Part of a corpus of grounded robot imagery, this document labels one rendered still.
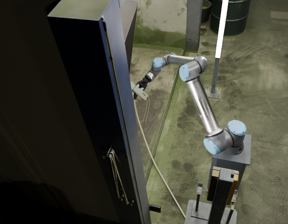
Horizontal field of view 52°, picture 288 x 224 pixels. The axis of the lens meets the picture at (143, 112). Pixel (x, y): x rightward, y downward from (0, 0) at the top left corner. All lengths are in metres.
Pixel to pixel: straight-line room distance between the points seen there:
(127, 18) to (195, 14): 2.10
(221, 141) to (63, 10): 1.65
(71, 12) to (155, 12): 3.34
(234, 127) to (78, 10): 1.70
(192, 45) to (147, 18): 0.76
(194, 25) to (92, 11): 3.37
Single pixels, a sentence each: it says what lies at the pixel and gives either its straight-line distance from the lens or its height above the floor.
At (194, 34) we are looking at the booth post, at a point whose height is 0.33.
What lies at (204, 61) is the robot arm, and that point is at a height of 1.31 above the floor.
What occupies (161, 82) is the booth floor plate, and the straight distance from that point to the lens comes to 3.99.
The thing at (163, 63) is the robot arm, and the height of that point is 1.00.
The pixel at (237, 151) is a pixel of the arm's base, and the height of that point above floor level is 0.68.
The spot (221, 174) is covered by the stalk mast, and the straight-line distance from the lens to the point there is 1.30.
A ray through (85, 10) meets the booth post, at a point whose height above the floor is 2.29.
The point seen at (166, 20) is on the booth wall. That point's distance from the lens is 4.32.
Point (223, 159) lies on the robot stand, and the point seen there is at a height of 0.64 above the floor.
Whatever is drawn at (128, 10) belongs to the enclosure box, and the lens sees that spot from 2.30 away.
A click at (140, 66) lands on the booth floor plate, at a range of 4.27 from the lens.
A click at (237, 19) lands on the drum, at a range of 4.78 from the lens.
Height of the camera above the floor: 2.76
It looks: 48 degrees down
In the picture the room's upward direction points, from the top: 6 degrees counter-clockwise
